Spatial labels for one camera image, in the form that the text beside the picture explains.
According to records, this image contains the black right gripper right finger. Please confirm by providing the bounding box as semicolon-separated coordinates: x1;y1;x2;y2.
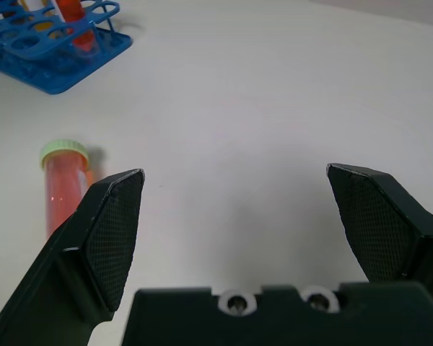
325;163;433;289

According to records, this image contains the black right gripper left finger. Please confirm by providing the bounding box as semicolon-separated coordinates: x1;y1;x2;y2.
0;168;146;346

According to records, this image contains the blue plastic test tube rack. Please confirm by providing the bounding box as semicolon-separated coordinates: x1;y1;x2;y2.
0;0;134;96

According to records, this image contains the orange tube with green cap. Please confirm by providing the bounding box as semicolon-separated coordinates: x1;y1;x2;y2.
40;138;95;241

